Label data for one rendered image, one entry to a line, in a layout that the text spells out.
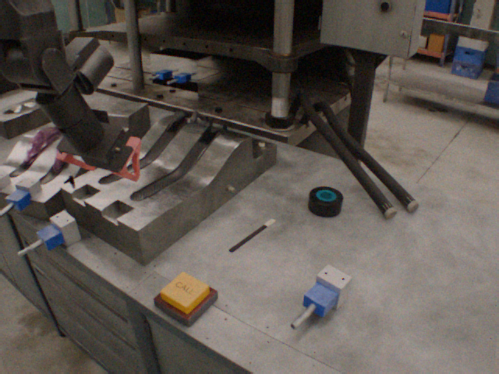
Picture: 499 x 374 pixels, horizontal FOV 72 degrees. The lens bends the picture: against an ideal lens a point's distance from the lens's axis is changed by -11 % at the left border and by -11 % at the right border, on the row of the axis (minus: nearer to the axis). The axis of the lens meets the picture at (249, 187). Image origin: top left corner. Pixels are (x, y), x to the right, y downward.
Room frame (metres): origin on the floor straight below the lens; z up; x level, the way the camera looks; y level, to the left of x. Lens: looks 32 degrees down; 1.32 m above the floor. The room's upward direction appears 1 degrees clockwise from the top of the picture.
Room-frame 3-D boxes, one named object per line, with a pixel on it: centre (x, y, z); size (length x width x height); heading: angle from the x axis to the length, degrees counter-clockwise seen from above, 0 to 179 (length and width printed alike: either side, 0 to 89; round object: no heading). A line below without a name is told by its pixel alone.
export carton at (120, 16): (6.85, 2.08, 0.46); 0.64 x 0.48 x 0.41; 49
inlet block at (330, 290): (0.42, -0.11, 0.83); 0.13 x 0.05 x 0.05; 138
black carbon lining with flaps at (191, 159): (0.80, 0.19, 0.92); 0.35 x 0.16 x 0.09; 147
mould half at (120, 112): (0.93, 0.52, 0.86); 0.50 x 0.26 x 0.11; 164
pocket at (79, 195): (0.65, 0.35, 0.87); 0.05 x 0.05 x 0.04; 57
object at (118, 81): (1.87, 0.19, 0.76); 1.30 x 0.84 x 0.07; 57
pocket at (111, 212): (0.59, 0.26, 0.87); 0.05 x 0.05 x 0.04; 57
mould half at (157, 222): (0.80, 0.17, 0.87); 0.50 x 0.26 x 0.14; 147
